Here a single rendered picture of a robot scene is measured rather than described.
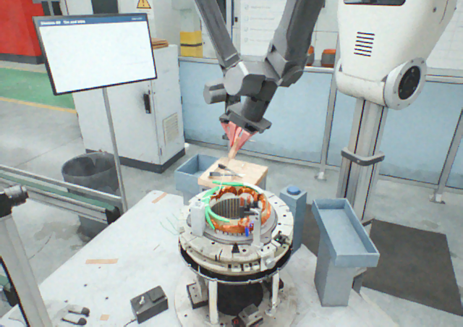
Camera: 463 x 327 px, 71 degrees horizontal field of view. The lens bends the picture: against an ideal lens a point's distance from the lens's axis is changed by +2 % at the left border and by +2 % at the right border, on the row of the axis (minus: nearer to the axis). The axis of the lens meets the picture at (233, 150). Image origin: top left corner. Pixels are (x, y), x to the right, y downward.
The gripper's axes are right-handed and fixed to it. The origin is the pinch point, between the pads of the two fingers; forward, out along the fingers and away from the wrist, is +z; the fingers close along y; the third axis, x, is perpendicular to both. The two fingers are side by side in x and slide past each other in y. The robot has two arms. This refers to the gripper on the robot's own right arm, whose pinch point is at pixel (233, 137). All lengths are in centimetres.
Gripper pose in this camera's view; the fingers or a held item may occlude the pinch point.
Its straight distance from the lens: 118.0
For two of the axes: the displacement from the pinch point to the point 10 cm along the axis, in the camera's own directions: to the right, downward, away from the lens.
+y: -4.2, 4.1, -8.1
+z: 0.2, 9.0, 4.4
